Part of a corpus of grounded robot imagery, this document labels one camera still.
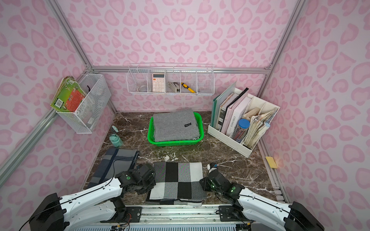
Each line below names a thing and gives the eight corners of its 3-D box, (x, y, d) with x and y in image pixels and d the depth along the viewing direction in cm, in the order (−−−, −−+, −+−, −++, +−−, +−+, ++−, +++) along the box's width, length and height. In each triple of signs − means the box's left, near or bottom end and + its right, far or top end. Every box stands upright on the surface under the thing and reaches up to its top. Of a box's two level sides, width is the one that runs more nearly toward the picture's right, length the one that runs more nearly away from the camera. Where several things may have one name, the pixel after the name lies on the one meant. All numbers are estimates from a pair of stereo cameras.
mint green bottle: (111, 147, 99) (106, 141, 94) (114, 140, 103) (110, 134, 98) (120, 147, 99) (116, 141, 94) (123, 140, 103) (119, 134, 98)
